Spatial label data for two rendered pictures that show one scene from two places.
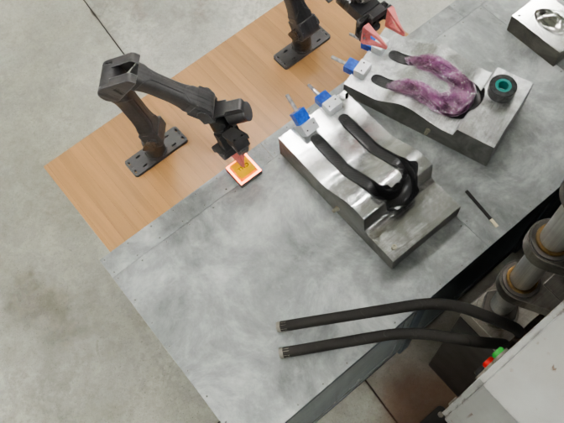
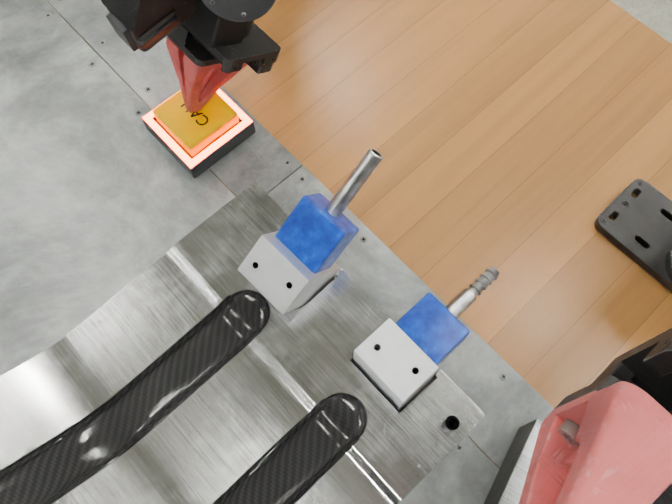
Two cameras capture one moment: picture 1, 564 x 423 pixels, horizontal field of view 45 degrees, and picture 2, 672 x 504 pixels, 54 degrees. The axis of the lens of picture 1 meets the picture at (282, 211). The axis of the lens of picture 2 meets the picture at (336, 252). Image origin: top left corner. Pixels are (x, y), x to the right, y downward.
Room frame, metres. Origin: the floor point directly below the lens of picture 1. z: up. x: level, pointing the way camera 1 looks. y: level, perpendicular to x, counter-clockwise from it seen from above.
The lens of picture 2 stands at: (1.07, -0.29, 1.38)
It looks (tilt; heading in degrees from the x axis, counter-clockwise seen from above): 68 degrees down; 80
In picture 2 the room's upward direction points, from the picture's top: 1 degrees counter-clockwise
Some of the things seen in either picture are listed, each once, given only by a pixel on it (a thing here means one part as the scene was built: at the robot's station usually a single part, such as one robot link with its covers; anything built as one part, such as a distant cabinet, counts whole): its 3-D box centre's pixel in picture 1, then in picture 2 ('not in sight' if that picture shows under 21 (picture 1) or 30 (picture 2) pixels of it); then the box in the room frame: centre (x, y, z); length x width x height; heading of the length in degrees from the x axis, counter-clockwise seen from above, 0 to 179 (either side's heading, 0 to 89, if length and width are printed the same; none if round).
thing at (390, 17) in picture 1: (388, 26); not in sight; (1.15, -0.34, 1.19); 0.09 x 0.07 x 0.07; 33
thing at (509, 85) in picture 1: (502, 88); not in sight; (1.09, -0.69, 0.93); 0.08 x 0.08 x 0.04
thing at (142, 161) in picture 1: (154, 145); not in sight; (1.11, 0.36, 0.84); 0.20 x 0.07 x 0.08; 123
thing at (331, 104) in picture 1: (321, 97); (437, 324); (1.17, -0.17, 0.89); 0.13 x 0.05 x 0.05; 32
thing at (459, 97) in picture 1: (435, 81); not in sight; (1.16, -0.51, 0.90); 0.26 x 0.18 x 0.08; 49
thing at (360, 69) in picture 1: (349, 65); not in sight; (1.30, -0.27, 0.86); 0.13 x 0.05 x 0.05; 49
